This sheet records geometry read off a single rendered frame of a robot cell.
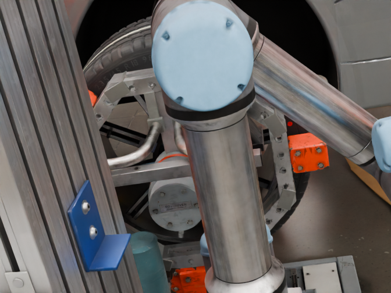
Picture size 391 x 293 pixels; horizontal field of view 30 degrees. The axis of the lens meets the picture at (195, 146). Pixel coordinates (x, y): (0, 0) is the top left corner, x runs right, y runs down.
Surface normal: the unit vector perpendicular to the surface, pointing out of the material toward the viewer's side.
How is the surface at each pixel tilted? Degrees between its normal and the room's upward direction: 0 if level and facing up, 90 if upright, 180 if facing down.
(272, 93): 106
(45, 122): 90
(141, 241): 0
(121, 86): 90
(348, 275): 0
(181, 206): 90
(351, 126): 77
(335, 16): 90
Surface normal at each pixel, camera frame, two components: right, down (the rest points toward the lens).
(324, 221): -0.18, -0.88
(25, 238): -0.17, 0.47
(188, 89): 0.05, 0.31
